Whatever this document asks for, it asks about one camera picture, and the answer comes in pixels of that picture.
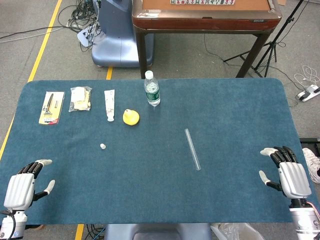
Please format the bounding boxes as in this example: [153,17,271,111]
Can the long black floor cable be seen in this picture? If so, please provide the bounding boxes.
[0,24,68,41]

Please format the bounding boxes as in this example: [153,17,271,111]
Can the white coiled cable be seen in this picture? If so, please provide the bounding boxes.
[293,64,320,87]

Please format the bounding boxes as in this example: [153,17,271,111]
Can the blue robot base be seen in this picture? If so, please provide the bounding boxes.
[91,0,155,68]

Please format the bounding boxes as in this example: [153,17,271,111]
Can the clear plastic water bottle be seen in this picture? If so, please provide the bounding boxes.
[143,70,161,107]

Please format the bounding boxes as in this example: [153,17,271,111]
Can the white sneaker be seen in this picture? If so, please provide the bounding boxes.
[301,147,320,185]

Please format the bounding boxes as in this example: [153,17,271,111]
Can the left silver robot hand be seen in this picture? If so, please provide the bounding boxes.
[3,159,56,211]

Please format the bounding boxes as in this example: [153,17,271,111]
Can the grey-blue robot pedestal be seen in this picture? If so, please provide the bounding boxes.
[103,223,213,240]

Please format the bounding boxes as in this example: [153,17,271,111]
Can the clear glass test tube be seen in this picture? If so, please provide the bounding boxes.
[184,128,202,171]

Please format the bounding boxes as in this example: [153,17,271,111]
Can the white squeeze tube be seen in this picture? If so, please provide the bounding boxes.
[103,89,116,123]

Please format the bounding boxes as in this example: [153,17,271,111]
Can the clear bag of snacks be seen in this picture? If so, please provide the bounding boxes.
[68,86,93,113]

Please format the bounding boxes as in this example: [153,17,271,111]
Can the white power strip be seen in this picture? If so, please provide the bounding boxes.
[296,84,320,102]

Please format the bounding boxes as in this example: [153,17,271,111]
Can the thin black floor cable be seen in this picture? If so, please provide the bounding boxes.
[203,33,301,91]

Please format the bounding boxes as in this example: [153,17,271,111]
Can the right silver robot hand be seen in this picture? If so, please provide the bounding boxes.
[258,146,312,201]

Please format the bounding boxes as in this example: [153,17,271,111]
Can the brown mahjong table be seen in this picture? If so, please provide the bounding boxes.
[131,0,283,80]

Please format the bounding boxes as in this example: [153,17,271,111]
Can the yellow pear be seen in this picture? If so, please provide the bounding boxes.
[122,108,141,127]

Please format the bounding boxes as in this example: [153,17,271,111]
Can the face-up mahjong tile row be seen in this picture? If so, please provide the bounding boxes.
[170,0,236,6]

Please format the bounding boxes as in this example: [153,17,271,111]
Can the black flat box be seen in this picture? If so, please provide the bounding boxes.
[299,137,320,151]

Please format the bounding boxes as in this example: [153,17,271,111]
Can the tangle of black cables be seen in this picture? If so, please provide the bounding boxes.
[57,0,102,53]

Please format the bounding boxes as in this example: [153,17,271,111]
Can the black tripod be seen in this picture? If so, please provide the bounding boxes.
[223,0,311,78]

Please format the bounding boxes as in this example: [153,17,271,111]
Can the blue table cloth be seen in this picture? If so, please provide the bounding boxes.
[0,77,318,225]

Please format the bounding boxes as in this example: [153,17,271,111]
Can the cable bundle under table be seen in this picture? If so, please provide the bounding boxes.
[83,223,106,240]

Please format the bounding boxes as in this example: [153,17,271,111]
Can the razor on yellow card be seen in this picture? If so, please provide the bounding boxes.
[38,91,66,125]

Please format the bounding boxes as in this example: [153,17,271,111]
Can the clear plastic bag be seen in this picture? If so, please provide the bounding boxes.
[209,222,266,240]

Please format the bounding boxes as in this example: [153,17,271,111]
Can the white socket box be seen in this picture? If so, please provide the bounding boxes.
[76,26,97,48]

